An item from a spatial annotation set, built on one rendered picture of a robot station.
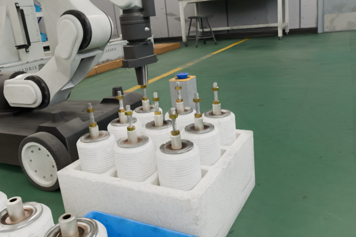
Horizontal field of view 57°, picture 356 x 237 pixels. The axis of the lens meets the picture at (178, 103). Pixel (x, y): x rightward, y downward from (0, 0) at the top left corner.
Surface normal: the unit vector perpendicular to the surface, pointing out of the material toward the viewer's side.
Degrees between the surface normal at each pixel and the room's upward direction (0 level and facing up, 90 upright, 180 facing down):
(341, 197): 0
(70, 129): 45
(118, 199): 90
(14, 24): 90
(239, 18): 90
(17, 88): 90
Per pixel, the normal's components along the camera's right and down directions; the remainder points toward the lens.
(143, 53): 0.77, 0.10
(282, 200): -0.10, -0.96
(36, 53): 0.89, 0.04
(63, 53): -0.44, 0.29
